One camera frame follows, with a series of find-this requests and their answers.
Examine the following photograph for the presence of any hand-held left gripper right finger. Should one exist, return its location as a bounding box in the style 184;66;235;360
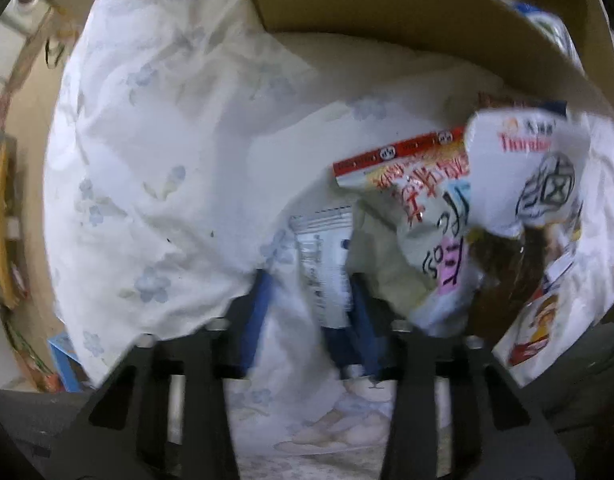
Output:
348;272;578;480

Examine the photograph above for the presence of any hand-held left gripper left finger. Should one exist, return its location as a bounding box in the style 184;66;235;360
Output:
47;267;277;480

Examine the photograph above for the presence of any blue white rice cake packet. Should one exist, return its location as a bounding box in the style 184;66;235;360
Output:
277;206;395;457

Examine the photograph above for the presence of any red white chip bag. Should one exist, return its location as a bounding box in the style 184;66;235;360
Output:
332;126;484;337

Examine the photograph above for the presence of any white packet with round symbol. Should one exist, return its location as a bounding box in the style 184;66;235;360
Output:
464;104;594;240

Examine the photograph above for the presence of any brown cardboard box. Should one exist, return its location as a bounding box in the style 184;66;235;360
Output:
239;0;614;117

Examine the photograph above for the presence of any blue box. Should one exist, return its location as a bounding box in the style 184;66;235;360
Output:
47;332;88;394

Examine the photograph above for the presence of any white floral bedsheet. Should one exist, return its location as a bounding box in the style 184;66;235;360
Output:
43;0;614;463

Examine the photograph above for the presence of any yellow wooden curved furniture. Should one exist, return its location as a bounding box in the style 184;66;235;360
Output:
0;130;28;311

